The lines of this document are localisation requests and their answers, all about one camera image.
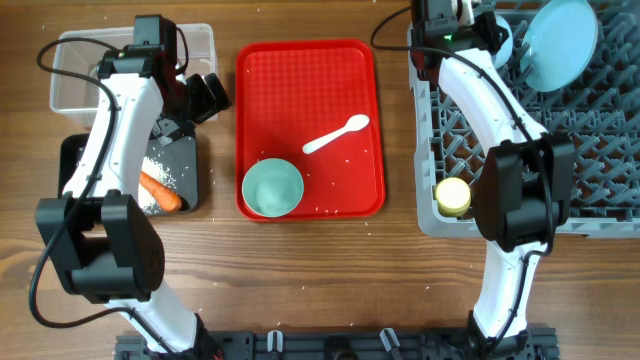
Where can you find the black waste tray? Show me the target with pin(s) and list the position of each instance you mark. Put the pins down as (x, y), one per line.
(174, 165)

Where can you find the light blue plate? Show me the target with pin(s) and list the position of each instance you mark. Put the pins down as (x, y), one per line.
(560, 42)

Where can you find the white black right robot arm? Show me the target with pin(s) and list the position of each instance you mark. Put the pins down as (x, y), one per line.
(523, 192)

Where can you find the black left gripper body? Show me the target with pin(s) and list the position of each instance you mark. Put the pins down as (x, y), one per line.
(194, 102)

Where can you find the grey dishwasher rack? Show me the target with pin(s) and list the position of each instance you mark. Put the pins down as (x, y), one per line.
(599, 110)

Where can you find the light blue bowl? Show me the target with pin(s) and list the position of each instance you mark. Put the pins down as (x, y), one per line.
(503, 55)

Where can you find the orange carrot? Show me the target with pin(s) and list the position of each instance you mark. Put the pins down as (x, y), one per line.
(166, 198)

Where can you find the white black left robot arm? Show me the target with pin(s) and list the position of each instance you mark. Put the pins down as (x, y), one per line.
(100, 242)

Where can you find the white rice pile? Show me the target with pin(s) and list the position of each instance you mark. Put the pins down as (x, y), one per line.
(120, 170)

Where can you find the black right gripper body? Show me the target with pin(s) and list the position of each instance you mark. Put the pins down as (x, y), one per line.
(482, 31)

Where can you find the green bowl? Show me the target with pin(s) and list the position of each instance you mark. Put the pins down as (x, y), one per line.
(272, 188)

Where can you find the yellow cup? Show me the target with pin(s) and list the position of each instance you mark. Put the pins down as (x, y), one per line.
(453, 197)

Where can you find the red serving tray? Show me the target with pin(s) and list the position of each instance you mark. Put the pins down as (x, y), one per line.
(290, 93)

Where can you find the white plastic spoon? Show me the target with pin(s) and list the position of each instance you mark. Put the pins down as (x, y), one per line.
(354, 123)

